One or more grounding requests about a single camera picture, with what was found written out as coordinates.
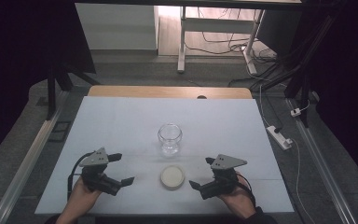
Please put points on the person's right hand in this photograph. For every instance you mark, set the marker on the person's right hand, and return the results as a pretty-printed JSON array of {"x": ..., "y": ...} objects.
[{"x": 239, "y": 199}]

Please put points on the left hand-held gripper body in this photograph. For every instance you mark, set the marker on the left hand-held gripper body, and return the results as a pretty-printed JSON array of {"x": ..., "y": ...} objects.
[{"x": 98, "y": 174}]

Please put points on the wooden table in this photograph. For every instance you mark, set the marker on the wooden table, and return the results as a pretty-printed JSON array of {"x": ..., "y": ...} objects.
[{"x": 155, "y": 92}]

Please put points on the person's left hand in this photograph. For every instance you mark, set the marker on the person's left hand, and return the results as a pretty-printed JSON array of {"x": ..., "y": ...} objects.
[{"x": 80, "y": 199}]

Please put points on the black metal stand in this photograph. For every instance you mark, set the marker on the black metal stand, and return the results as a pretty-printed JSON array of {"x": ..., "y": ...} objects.
[
  {"x": 303, "y": 81},
  {"x": 51, "y": 93}
]

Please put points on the white cabinet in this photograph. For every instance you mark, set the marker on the white cabinet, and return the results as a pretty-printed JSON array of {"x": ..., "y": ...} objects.
[{"x": 118, "y": 28}]

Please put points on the white board mat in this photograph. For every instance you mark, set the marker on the white board mat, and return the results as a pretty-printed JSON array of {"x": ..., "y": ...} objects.
[{"x": 130, "y": 124}]

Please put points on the metal floor rail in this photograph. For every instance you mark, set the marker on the metal floor rail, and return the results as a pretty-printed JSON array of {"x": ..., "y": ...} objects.
[
  {"x": 320, "y": 168},
  {"x": 28, "y": 161}
]

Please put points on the white desk frame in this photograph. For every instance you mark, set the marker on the white desk frame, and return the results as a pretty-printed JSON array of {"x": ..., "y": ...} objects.
[{"x": 181, "y": 43}]

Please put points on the cream round jar lid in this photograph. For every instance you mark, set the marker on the cream round jar lid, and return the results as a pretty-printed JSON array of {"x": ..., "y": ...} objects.
[{"x": 172, "y": 176}]

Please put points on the clear glass jar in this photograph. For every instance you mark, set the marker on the clear glass jar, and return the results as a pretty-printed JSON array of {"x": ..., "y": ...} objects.
[{"x": 170, "y": 148}]

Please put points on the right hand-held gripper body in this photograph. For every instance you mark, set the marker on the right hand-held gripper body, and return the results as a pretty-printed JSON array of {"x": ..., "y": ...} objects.
[{"x": 222, "y": 177}]

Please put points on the black curtain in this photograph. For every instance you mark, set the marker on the black curtain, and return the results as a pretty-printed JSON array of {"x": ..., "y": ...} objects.
[
  {"x": 12, "y": 62},
  {"x": 351, "y": 93}
]

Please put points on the small white adapter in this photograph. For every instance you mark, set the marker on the small white adapter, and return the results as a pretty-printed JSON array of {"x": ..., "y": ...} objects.
[{"x": 296, "y": 112}]

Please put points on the white power strip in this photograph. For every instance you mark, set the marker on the white power strip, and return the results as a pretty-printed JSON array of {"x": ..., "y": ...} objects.
[{"x": 278, "y": 136}]

